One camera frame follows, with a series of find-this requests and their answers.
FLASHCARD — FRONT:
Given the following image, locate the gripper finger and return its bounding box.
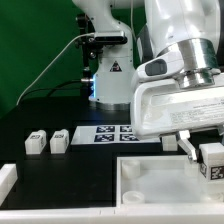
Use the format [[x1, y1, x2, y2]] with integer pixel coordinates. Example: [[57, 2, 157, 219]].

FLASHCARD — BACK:
[[176, 130, 197, 163]]

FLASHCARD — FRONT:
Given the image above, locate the black camera stand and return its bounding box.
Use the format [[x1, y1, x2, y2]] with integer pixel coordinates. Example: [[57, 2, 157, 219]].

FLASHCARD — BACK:
[[75, 13, 95, 98]]

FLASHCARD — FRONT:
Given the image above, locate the white cable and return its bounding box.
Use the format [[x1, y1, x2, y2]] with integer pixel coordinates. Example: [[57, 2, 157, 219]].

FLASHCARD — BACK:
[[129, 6, 138, 42], [15, 32, 96, 106]]

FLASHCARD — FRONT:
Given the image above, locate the white cable right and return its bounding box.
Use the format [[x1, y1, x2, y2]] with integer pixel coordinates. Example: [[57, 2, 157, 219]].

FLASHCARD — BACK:
[[129, 6, 138, 42]]

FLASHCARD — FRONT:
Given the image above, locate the white marker sheet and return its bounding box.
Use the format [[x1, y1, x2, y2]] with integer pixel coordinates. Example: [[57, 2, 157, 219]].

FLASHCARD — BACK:
[[71, 125, 160, 145]]

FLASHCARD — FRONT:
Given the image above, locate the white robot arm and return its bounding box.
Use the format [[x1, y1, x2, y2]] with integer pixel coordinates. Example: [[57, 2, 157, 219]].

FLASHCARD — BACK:
[[72, 0, 224, 162]]

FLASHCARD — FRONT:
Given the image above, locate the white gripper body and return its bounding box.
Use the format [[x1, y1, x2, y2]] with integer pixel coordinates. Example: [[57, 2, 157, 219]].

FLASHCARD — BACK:
[[130, 79, 224, 140]]

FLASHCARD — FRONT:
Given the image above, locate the white obstacle wall left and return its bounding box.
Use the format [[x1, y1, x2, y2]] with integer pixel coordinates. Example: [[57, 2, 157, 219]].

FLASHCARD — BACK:
[[0, 164, 18, 206]]

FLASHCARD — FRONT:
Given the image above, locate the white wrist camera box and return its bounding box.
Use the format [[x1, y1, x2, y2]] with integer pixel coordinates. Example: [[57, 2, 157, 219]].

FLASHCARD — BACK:
[[131, 50, 184, 88]]

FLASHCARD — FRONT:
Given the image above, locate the black cable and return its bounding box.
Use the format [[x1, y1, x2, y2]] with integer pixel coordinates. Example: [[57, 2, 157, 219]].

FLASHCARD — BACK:
[[23, 79, 83, 99]]

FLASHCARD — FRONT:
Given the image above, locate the white square tabletop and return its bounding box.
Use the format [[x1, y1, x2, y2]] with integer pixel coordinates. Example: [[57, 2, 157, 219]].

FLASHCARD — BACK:
[[116, 156, 224, 207]]

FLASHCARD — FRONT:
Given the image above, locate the white obstacle wall front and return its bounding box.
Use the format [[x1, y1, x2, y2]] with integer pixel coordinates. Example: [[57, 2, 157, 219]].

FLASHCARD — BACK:
[[0, 206, 224, 224]]

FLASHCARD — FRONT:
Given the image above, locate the white obstacle wall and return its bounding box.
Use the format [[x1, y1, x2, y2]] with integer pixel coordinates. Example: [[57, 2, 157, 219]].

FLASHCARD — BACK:
[[0, 164, 18, 206], [0, 206, 224, 224]]

